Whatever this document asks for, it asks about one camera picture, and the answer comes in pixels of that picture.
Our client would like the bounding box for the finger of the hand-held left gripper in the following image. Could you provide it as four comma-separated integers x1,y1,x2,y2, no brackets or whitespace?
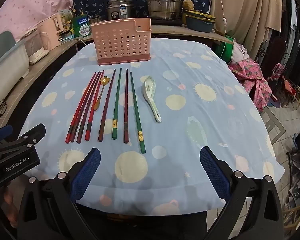
0,124,13,147
17,123,46,148

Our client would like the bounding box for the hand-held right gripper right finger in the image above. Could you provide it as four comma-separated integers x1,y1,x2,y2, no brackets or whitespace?
199,146,284,240

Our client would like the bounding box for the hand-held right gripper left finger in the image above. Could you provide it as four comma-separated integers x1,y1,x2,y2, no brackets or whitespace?
17,147,102,240

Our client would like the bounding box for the red chopstick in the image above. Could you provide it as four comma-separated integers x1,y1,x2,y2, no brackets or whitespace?
85,70,105,142
76,71,102,144
65,72,96,143
69,72,99,143

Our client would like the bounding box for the maroon chopstick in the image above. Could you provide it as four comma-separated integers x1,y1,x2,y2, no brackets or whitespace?
124,68,129,144
98,68,116,142

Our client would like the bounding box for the green chopstick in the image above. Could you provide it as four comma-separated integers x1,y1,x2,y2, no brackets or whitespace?
112,67,122,140
130,72,146,154

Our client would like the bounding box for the gold flower spoon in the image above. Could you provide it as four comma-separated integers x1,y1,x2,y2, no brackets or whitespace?
93,76,110,111

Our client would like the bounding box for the white floral ceramic spoon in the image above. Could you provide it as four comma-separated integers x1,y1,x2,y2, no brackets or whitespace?
143,76,162,123

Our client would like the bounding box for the pink perforated utensil basket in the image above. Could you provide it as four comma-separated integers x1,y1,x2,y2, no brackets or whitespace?
90,17,152,66

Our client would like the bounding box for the person's left hand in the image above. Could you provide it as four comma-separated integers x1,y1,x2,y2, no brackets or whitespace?
2,187,21,228

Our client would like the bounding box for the blue patterned tablecloth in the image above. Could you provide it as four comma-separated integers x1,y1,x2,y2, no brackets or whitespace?
17,39,283,217

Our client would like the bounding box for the wooden side counter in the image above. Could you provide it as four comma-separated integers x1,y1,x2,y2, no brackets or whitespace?
0,39,78,130

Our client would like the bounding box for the white storage box blue lid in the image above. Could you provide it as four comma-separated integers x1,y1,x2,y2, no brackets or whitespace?
0,31,30,87

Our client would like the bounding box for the white blender clear jar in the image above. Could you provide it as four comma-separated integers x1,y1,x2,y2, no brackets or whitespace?
21,29,50,65

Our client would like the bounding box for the pink pineapple print cloth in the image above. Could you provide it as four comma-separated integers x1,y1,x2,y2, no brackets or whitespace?
229,57,273,112

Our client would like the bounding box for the pink electric kettle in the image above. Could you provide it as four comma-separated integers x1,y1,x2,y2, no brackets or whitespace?
36,12,65,50

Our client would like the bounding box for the small wooden stool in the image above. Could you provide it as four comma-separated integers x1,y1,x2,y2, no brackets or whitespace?
289,85,300,110

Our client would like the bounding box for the green milk powder can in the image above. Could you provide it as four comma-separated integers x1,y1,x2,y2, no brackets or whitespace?
74,15,92,38

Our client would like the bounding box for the white carton box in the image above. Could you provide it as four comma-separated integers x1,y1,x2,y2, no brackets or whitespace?
59,10,73,23

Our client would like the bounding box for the green round tub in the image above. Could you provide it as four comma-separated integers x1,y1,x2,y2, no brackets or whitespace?
216,36,234,62

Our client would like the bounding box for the small steel lidded pot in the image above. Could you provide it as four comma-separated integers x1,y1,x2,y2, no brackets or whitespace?
89,14,107,24

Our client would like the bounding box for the pink spotted curtain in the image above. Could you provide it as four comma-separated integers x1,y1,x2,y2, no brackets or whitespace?
0,0,77,46

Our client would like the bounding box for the grey board counter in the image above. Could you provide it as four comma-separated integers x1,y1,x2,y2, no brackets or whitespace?
76,25,234,46

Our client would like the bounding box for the steel rice cooker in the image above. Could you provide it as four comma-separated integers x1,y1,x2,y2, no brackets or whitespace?
106,0,134,22

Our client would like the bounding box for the black induction cooker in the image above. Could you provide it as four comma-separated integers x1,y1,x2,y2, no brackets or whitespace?
150,17,184,27

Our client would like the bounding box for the blue bowl yellow inside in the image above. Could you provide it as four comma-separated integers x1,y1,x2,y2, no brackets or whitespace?
184,9,216,20

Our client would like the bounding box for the beige curtain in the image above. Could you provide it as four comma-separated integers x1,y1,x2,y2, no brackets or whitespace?
210,0,283,53

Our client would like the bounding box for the row of hanging clothes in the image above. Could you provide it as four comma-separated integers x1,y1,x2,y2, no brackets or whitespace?
277,0,300,65

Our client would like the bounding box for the brown loofah sponge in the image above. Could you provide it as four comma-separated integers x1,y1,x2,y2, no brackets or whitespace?
182,0,195,12

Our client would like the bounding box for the steel steamer pot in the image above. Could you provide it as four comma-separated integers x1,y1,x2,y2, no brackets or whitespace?
145,0,190,20

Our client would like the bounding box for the grey metal frame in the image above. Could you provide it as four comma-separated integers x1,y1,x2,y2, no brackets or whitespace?
261,106,287,144

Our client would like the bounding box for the white cord with switch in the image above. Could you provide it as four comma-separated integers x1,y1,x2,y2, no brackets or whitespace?
216,0,228,58

